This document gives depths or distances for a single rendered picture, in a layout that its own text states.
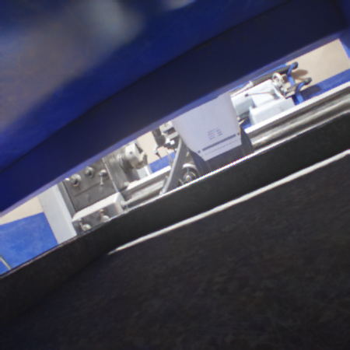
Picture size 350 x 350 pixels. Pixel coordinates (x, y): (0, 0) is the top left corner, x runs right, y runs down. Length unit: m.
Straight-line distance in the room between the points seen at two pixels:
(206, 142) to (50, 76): 0.59
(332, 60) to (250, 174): 5.65
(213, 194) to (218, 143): 0.50
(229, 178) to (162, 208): 0.09
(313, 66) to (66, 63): 5.56
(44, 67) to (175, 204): 0.19
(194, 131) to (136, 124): 0.48
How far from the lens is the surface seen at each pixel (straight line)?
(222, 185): 0.26
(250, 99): 2.01
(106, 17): 0.21
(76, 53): 0.23
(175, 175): 1.16
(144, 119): 0.29
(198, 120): 0.76
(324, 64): 5.77
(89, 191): 2.18
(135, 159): 2.08
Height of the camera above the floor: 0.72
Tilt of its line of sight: level
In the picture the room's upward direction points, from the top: 25 degrees counter-clockwise
